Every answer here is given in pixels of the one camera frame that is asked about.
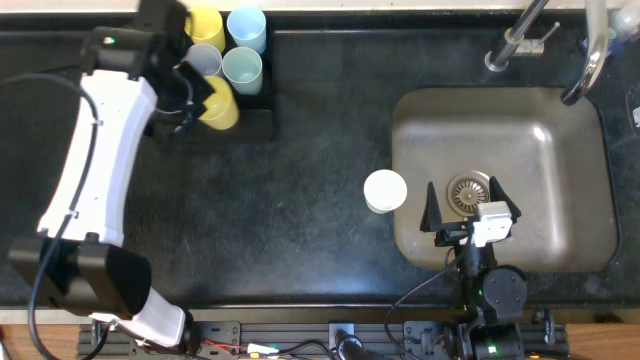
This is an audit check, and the yellow cup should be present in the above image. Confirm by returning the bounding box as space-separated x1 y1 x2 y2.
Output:
198 74 240 131
183 7 227 54

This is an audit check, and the white cup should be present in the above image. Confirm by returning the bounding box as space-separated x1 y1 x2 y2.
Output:
362 168 409 215

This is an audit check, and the black tray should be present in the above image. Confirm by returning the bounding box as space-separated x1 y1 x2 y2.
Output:
142 9 276 144

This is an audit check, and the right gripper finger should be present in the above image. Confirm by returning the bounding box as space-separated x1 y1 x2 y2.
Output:
488 175 522 224
418 180 444 234

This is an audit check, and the steel sink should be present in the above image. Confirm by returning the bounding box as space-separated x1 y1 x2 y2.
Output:
391 87 620 274

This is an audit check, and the mounting rail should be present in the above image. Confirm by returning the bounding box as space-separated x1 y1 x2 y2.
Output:
77 309 571 360

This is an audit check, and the grey cup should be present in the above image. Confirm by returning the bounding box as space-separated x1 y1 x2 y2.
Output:
180 43 224 77

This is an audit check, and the green cup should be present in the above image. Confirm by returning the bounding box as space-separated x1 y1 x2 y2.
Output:
222 47 265 96

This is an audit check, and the blue cup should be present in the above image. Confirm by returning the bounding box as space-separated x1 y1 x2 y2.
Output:
226 8 268 56

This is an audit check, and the steel tap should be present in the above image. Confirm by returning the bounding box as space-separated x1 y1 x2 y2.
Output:
483 0 610 106

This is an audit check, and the blue soap bottle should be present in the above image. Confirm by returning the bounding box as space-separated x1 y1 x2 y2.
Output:
579 7 640 59

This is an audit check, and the black cable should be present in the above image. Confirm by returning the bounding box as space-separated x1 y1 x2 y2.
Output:
383 234 474 360
0 73 114 360

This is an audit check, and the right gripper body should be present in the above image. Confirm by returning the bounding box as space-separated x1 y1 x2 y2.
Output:
433 222 474 248

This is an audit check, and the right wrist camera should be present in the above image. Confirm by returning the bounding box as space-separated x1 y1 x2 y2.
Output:
472 200 514 247

